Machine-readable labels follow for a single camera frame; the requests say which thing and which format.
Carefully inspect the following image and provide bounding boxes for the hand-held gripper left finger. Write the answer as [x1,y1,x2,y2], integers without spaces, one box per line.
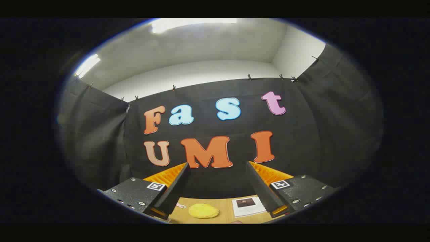
[97,162,191,222]

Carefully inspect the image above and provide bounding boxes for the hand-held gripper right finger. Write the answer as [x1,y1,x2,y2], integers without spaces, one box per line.
[246,161,340,219]

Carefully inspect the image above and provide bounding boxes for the white printed leaflet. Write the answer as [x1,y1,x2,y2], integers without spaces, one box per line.
[232,196,267,218]

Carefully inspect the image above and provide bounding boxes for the yellow pineapple plush toy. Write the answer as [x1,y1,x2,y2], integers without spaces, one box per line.
[188,203,219,219]

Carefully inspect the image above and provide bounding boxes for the long ceiling light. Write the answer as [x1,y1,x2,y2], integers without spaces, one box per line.
[75,54,101,78]
[151,18,237,34]

